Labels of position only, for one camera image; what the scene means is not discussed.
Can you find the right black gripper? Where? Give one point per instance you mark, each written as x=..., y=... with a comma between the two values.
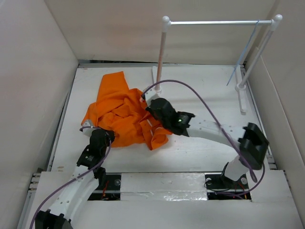
x=148, y=109

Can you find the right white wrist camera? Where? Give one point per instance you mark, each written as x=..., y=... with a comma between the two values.
x=148, y=97

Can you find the white clothes rack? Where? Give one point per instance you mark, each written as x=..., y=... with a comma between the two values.
x=241, y=81

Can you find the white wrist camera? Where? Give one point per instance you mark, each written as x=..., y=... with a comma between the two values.
x=148, y=97
x=87, y=124

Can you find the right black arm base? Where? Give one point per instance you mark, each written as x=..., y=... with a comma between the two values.
x=218, y=188

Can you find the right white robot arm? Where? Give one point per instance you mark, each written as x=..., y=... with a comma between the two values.
x=249, y=141

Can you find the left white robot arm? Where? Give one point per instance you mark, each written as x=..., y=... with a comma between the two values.
x=62, y=206

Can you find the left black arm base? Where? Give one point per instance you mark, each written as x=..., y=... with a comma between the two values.
x=110, y=190

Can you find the light blue wire hanger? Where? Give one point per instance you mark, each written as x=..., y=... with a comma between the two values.
x=244, y=51

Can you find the orange trousers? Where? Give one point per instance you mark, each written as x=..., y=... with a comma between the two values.
x=119, y=108

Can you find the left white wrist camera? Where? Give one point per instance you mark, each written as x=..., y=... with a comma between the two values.
x=87, y=124

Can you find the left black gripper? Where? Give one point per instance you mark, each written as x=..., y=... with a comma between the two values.
x=110, y=136

